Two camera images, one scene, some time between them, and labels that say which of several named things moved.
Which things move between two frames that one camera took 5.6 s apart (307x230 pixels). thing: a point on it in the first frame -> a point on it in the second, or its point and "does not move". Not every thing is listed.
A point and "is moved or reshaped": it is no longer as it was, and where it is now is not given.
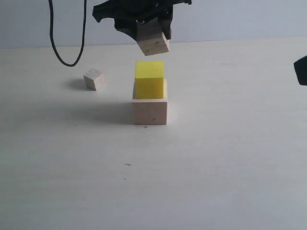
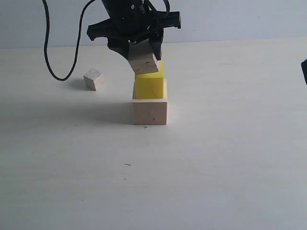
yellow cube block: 149,80 does not move
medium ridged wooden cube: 150,38 is moved or reshaped
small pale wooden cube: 94,79 does not move
